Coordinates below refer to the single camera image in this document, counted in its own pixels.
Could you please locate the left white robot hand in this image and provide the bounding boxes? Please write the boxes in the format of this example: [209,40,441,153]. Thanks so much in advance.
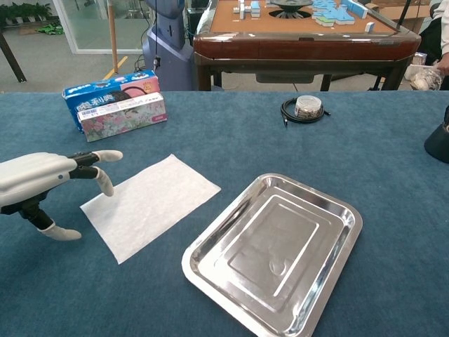
[0,150,123,242]

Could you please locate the white paper sheet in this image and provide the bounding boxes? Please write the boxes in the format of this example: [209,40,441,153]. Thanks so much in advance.
[79,153,222,265]

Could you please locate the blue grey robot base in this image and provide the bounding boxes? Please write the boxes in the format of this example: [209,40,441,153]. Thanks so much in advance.
[142,0,197,91]

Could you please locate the shiny metal tray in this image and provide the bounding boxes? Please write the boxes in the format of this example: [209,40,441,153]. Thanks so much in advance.
[181,172,363,337]

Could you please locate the blue Oreo cookie box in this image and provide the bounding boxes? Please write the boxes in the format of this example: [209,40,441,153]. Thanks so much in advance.
[62,69,161,134]

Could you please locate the white floral carton box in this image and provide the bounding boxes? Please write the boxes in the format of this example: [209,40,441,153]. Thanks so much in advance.
[76,92,168,143]

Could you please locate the black slanted table leg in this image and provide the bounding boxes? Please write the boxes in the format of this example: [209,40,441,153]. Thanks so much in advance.
[0,31,27,84]

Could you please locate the green item on floor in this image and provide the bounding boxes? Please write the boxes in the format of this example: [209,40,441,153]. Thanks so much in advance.
[36,22,66,36]

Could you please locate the wooden pole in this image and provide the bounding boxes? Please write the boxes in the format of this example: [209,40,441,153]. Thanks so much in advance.
[107,0,119,75]

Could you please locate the green potted plants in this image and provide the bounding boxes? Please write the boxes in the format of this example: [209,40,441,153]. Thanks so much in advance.
[0,2,53,25]

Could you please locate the blue table cloth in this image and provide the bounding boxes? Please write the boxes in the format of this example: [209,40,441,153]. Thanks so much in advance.
[0,91,449,337]

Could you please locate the small mahjong tile cluster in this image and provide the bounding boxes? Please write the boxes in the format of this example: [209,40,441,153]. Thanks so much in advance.
[233,0,262,18]

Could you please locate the clear round plastic jar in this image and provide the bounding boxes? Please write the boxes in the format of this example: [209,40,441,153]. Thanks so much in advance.
[294,95,324,121]

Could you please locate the brown mahjong table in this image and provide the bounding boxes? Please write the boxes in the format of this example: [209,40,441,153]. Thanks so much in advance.
[192,0,422,92]

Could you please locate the black mahjong table console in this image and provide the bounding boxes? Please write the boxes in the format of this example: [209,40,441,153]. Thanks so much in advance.
[269,0,314,18]

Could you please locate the blue mahjong tile pile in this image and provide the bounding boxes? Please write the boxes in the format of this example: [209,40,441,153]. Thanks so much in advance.
[311,0,369,27]

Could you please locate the brown cardboard box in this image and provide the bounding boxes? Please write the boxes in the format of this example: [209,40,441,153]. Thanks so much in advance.
[371,0,436,22]

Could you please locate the thin black rod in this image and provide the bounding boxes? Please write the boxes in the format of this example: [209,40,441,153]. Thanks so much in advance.
[396,0,412,27]

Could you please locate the black teapot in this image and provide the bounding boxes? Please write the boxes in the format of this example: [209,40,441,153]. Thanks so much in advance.
[423,105,449,163]

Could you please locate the black coiled cable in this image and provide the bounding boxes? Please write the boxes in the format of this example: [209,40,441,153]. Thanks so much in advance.
[280,97,331,128]

